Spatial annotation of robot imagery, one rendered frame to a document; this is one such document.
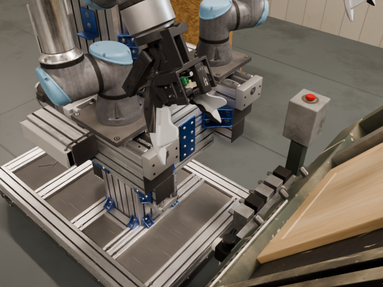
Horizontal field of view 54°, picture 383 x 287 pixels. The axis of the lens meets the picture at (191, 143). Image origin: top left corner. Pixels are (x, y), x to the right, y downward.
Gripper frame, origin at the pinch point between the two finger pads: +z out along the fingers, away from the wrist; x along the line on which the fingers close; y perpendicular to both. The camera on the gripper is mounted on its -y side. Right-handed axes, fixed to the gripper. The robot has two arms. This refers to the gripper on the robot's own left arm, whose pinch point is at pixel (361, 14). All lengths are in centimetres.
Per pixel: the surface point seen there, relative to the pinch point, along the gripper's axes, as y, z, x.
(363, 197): 11, 30, -41
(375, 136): -0.6, 34.5, -5.8
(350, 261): 25, 16, -73
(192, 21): -169, -6, 104
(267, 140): -123, 89, 90
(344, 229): 12, 29, -53
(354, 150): -7.7, 39.1, -5.8
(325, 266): 21, 18, -73
